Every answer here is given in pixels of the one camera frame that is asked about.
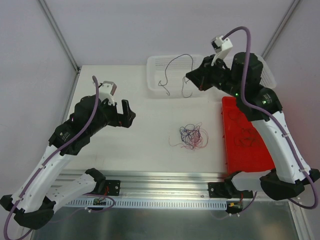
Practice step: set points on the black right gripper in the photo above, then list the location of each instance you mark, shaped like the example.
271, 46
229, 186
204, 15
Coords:
208, 72

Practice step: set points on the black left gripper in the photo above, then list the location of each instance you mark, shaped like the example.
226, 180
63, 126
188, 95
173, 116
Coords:
115, 115

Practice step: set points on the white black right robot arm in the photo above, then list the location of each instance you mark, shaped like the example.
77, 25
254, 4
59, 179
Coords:
263, 109

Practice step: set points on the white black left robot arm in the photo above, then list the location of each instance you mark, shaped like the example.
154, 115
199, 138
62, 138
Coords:
35, 203

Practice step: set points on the white perforated basket left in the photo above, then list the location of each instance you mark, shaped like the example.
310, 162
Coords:
166, 75

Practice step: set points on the white perforated basket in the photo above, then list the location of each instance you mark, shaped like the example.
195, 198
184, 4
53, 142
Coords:
166, 75
267, 78

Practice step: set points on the white perforated basket right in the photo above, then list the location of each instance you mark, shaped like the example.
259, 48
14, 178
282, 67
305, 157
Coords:
267, 78

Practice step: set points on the red plastic tray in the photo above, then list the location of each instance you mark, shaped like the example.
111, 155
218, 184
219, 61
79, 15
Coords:
245, 149

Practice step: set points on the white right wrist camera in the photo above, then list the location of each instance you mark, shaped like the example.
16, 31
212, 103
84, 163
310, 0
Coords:
222, 46

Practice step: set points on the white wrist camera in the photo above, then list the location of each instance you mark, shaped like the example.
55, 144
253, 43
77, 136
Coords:
106, 91
222, 46

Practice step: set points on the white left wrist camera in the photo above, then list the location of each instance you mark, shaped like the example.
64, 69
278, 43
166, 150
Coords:
106, 91

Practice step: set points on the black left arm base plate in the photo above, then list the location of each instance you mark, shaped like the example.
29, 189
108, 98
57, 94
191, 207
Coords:
110, 188

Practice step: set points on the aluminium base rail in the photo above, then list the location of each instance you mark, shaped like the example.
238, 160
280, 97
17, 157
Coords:
163, 185

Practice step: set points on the white slotted cable duct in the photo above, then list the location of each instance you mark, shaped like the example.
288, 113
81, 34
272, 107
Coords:
132, 203

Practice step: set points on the aluminium frame post right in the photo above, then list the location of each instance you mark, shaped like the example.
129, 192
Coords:
280, 27

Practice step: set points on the aluminium frame post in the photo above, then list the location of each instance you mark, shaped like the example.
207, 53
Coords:
280, 27
56, 30

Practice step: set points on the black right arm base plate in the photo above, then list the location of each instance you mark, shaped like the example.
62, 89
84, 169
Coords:
217, 190

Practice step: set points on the aluminium frame post left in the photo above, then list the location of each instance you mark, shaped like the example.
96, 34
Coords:
56, 30

